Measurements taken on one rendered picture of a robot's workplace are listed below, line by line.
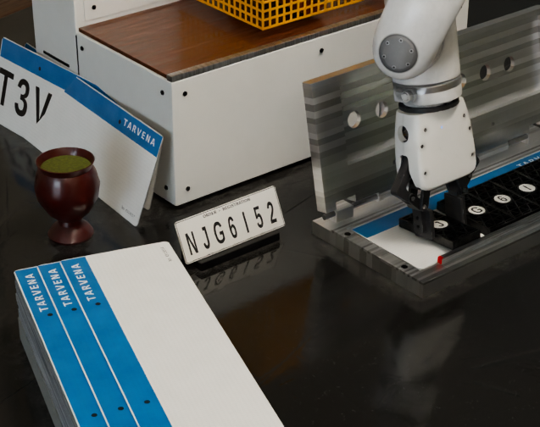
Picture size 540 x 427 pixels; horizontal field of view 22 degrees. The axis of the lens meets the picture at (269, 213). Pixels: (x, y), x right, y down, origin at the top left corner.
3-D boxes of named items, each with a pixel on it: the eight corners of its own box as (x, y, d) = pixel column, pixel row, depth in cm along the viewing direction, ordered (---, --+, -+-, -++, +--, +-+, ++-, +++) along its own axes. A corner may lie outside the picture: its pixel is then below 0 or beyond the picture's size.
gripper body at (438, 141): (419, 108, 169) (427, 196, 173) (478, 86, 175) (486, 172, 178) (376, 100, 175) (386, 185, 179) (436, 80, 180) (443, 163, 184)
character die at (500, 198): (515, 226, 183) (516, 218, 183) (462, 198, 190) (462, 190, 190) (542, 214, 186) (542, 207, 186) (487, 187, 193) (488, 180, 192)
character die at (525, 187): (541, 214, 186) (542, 207, 186) (487, 187, 193) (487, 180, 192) (565, 203, 189) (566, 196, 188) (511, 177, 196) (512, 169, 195)
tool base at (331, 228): (422, 299, 172) (424, 273, 170) (311, 233, 186) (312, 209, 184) (649, 192, 196) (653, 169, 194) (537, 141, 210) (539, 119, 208)
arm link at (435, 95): (423, 91, 168) (425, 114, 169) (475, 72, 173) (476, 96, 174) (375, 82, 175) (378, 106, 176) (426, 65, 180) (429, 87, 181)
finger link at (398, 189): (387, 176, 172) (404, 210, 175) (426, 136, 175) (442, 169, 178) (381, 174, 173) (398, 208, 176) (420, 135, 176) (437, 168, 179)
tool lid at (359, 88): (310, 83, 176) (301, 81, 178) (327, 224, 183) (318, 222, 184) (547, 5, 200) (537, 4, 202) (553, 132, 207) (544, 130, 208)
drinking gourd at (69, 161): (70, 257, 181) (64, 180, 175) (25, 237, 185) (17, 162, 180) (116, 231, 186) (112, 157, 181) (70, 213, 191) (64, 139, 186)
